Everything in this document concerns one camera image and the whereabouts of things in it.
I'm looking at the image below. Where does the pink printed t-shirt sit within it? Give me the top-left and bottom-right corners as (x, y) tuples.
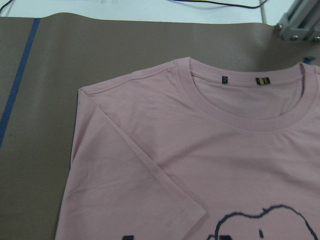
(55, 57), (320, 240)

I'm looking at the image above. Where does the black yellow cable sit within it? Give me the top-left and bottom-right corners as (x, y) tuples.
(169, 0), (262, 10)

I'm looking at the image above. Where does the aluminium frame post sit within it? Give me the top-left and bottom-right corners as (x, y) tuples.
(275, 0), (320, 43)

